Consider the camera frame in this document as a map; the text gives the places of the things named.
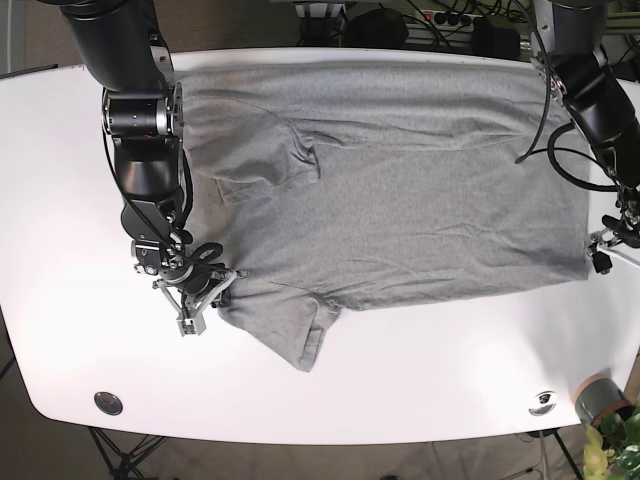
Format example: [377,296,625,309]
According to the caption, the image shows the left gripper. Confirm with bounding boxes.
[586,215,639,274]

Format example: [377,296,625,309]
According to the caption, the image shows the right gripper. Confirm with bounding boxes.
[131,239,246,324]

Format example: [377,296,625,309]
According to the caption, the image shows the grey T-shirt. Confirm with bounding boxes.
[181,63,589,372]

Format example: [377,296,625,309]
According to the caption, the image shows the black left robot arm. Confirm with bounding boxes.
[523,1,639,275]

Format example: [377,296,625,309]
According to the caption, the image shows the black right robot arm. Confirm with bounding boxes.
[56,0,240,335]

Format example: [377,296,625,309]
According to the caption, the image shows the grey plant pot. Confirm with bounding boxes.
[572,374,635,428]

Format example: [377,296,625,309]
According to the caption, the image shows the right table grommet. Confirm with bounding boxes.
[528,391,557,417]

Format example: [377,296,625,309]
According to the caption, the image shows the table grommet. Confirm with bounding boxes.
[528,391,557,417]
[94,391,123,416]

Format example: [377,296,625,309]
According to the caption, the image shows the left table grommet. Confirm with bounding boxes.
[94,391,123,416]

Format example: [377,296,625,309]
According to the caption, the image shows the green potted plant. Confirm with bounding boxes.
[583,407,639,480]

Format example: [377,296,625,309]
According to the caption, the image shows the black folding stand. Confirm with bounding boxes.
[88,427,168,480]

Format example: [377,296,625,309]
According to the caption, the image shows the white power strip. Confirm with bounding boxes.
[422,10,474,29]

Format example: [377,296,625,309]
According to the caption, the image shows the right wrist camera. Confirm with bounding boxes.
[178,316,206,336]

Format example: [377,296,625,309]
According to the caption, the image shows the tangled black cables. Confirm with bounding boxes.
[299,0,640,61]

